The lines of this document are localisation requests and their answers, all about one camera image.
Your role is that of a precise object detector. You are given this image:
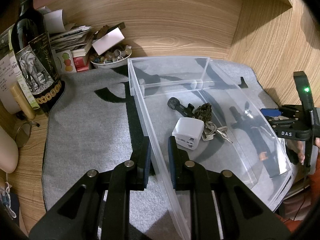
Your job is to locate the black handle tool orange ring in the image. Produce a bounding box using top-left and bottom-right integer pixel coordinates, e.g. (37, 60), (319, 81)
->
(229, 106), (281, 178)

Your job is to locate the white travel power adapter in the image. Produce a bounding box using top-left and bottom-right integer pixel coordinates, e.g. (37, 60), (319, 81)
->
(171, 117), (204, 150)

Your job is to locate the clear plastic organizer box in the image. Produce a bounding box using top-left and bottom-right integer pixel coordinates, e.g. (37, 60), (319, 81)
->
(128, 56), (292, 239)

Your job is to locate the grey black patterned mat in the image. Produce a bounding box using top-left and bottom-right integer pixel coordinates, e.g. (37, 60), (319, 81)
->
(42, 59), (298, 240)

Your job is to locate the bunch of keys with pinecone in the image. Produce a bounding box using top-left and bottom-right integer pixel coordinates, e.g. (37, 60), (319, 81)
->
(167, 97), (232, 143)

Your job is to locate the red small box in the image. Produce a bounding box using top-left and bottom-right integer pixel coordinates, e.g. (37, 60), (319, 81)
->
(73, 54), (90, 72)

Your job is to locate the yellow lip balm tube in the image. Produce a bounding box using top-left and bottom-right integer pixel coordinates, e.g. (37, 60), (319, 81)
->
(10, 82), (36, 120)

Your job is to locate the traffic light picture card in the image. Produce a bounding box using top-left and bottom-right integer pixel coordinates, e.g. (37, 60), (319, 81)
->
(55, 50), (76, 74)

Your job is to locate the white bowl of beads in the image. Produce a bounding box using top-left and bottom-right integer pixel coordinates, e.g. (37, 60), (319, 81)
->
(89, 44), (132, 69)

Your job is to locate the white handwritten paper note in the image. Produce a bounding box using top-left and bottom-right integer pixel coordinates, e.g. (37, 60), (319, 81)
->
(0, 54), (21, 114)

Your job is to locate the dark wine bottle elephant label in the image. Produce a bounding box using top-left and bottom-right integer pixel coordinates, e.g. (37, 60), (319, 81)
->
(11, 0), (65, 113)

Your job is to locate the stack of papers and books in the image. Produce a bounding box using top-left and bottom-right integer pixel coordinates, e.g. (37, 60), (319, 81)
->
(42, 9), (93, 54)

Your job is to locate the white folded card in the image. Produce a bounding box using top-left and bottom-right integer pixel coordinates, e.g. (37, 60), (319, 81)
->
(92, 27), (125, 55)

